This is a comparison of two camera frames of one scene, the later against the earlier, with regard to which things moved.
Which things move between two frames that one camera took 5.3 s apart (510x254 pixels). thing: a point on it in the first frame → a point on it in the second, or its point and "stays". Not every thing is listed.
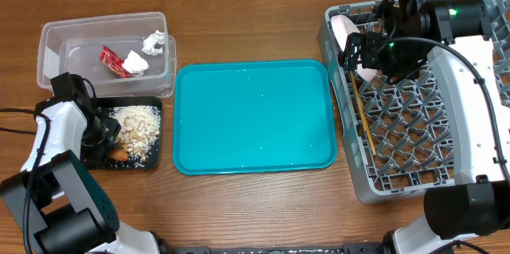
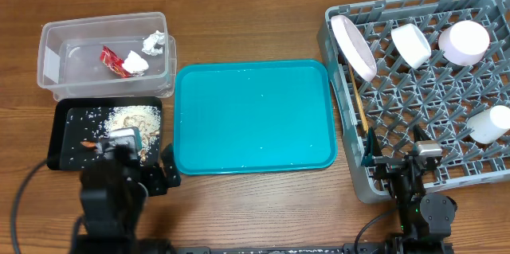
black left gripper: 96,154 → 171,173
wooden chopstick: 358,97 stays
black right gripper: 369,49 → 389,166
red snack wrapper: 113,63 stays
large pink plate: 343,28 stays
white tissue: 135,64 stays
